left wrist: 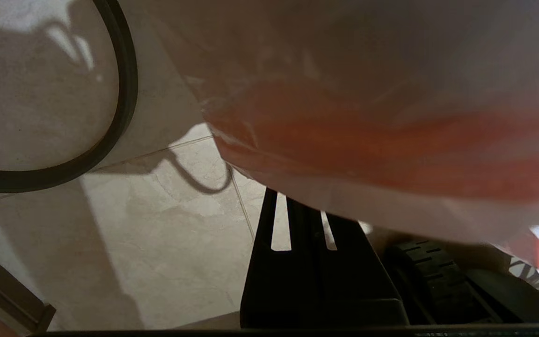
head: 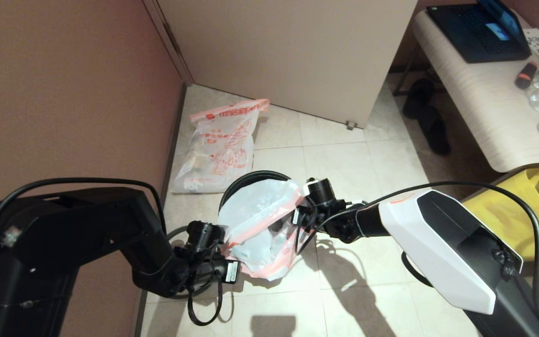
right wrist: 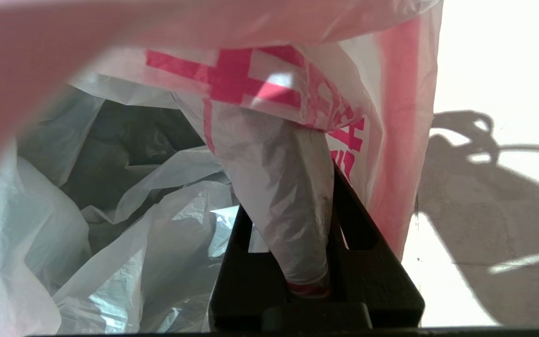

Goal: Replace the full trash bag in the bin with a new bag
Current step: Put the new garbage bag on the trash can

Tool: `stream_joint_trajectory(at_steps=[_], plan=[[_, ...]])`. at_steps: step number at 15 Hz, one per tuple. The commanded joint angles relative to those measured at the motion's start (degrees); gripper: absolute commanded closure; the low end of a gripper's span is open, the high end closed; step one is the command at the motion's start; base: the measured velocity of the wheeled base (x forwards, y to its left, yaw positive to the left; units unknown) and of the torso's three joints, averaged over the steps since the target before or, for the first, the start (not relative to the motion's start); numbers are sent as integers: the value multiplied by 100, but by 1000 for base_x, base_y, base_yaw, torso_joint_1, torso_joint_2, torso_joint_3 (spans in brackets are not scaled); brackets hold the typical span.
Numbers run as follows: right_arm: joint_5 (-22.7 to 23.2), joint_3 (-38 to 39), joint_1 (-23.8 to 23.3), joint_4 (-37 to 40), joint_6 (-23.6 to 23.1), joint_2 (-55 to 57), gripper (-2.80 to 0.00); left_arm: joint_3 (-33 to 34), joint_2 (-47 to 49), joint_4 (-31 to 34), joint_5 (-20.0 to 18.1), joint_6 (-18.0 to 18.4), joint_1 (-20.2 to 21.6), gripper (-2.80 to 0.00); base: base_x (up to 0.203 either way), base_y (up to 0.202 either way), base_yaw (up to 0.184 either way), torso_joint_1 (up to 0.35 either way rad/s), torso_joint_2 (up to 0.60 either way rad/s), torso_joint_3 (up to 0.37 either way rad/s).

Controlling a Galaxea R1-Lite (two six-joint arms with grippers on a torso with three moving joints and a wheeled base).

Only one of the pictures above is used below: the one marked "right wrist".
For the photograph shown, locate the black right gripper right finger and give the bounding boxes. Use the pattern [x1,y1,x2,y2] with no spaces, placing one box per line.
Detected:
[328,164,425,330]

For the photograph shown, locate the clear pink-edged new trash bag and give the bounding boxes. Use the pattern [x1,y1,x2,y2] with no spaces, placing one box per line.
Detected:
[0,0,443,335]

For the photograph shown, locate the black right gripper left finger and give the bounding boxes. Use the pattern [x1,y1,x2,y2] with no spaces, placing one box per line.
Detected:
[209,206,298,330]

